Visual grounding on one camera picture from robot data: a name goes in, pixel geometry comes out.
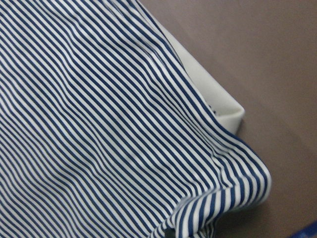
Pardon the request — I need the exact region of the navy white striped polo shirt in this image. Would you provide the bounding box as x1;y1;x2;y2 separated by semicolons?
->
0;0;271;238

